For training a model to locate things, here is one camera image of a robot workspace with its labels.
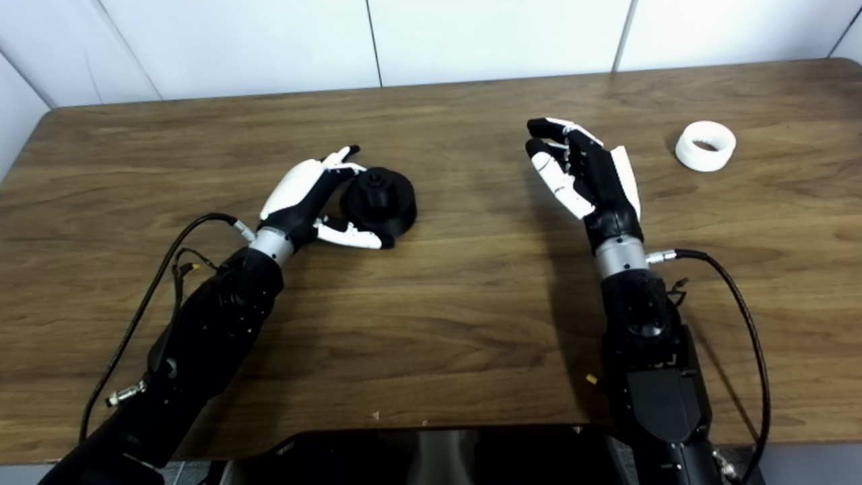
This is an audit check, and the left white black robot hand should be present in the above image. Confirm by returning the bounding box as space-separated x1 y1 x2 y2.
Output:
259 145 397 250

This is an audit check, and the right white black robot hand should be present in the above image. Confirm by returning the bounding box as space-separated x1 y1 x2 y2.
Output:
525 117 644 253

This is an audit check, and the white ribbed ring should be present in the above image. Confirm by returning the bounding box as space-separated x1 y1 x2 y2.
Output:
675 121 737 172

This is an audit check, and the round black part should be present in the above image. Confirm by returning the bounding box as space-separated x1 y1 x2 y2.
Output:
340 167 417 238

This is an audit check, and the black glossy robot torso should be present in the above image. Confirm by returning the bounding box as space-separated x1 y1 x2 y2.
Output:
222 426 627 485

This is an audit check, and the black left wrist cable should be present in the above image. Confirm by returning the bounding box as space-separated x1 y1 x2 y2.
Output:
79 213 257 445

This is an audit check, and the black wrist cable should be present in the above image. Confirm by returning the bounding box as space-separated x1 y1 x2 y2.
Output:
646 249 772 485
79 213 257 445

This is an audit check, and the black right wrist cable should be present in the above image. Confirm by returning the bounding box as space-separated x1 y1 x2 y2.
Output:
646 249 772 485

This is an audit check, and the left thin wire yellow tip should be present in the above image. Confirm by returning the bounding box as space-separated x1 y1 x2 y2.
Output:
172 248 220 317

